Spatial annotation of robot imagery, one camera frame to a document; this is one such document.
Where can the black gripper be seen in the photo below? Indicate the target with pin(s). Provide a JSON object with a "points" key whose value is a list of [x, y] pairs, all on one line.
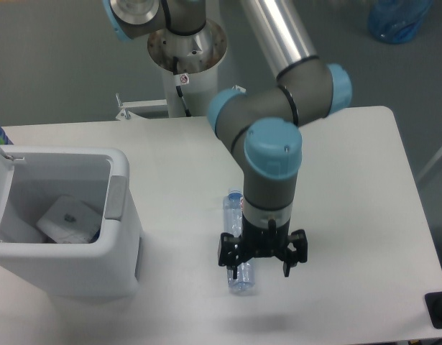
{"points": [[258, 242]]}

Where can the blue plastic bag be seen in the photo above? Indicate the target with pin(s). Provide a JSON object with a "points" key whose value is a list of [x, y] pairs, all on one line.
{"points": [[397, 22]]}

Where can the white frame at right edge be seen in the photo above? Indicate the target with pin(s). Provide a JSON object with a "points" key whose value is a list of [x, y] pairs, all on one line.
{"points": [[431, 168]]}

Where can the white paper carton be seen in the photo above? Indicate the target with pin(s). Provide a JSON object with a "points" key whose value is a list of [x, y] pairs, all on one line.
{"points": [[70, 221]]}

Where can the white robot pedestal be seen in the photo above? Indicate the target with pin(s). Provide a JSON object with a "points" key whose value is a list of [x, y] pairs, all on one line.
{"points": [[189, 69]]}

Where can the white trash can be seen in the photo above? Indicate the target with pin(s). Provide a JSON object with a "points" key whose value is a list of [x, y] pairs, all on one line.
{"points": [[31, 180]]}

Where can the black device at table edge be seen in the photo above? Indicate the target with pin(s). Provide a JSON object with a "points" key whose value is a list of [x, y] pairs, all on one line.
{"points": [[434, 306]]}

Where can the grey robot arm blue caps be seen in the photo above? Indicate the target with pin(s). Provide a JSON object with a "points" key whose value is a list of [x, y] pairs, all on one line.
{"points": [[261, 131]]}

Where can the clear crushed plastic bottle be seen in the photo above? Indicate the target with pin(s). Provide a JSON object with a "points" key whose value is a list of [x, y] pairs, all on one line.
{"points": [[244, 284]]}

